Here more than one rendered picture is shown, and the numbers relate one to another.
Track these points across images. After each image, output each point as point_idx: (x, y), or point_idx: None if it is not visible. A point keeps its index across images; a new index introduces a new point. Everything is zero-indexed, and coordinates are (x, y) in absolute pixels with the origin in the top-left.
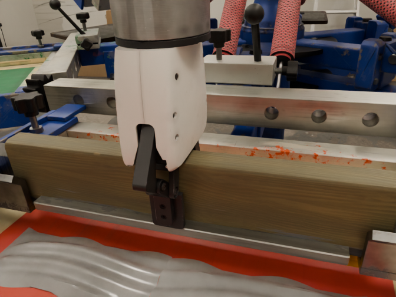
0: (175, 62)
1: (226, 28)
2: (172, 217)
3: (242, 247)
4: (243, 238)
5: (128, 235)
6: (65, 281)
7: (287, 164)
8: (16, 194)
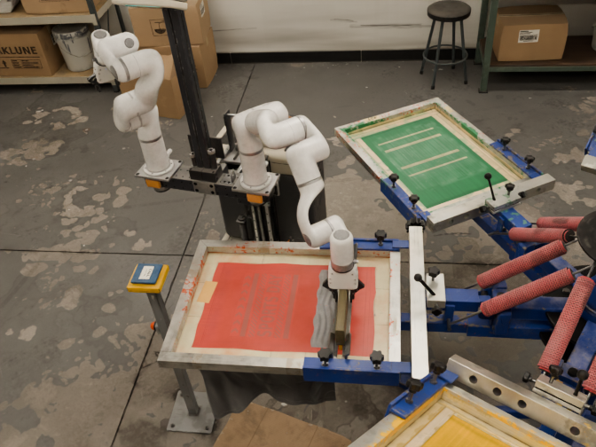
0: (332, 271)
1: (493, 270)
2: (333, 297)
3: None
4: (334, 315)
5: None
6: (321, 287)
7: (341, 309)
8: None
